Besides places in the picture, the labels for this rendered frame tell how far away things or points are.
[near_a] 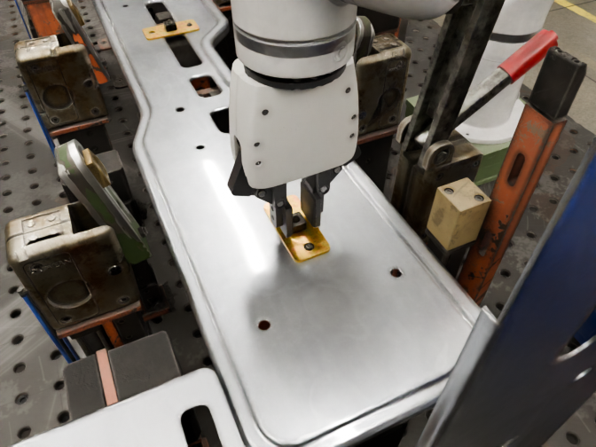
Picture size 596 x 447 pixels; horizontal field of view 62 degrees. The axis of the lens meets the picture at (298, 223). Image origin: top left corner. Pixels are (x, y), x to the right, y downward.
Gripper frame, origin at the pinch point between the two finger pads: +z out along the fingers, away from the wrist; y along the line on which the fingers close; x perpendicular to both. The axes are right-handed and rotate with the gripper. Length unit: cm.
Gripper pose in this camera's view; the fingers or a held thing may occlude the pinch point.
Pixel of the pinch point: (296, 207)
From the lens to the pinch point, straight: 47.2
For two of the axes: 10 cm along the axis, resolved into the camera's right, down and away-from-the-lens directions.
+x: 4.2, 6.6, -6.2
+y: -9.1, 3.1, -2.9
